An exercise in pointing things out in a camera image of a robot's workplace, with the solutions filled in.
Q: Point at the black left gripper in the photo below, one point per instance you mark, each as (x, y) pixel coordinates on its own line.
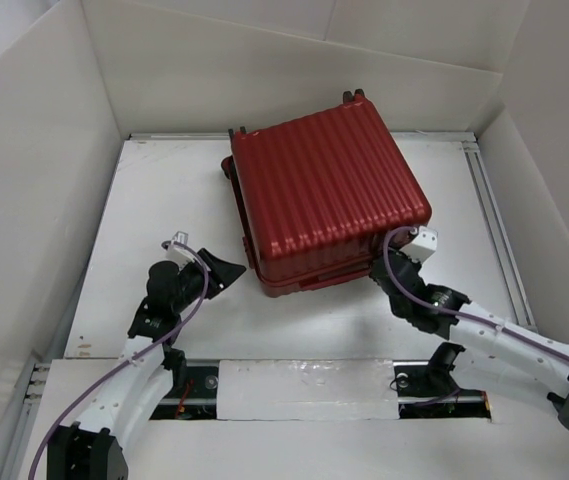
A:
(222, 274)

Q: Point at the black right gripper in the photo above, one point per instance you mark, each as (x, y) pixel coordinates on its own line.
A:
(416, 264)

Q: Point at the red hard-shell suitcase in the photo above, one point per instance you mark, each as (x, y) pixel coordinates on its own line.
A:
(317, 194)

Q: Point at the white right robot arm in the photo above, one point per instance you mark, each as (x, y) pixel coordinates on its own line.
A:
(478, 350)

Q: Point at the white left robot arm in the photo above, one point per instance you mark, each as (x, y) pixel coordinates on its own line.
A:
(120, 403)

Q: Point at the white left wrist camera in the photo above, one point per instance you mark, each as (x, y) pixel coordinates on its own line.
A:
(176, 250)

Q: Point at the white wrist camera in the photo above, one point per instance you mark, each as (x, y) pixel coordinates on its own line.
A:
(423, 243)
(176, 250)

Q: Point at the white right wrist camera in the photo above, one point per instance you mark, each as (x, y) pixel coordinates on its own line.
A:
(423, 243)

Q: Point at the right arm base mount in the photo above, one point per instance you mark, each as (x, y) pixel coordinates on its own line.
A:
(422, 398)

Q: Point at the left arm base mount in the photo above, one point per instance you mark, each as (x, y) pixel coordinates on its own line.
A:
(195, 400)

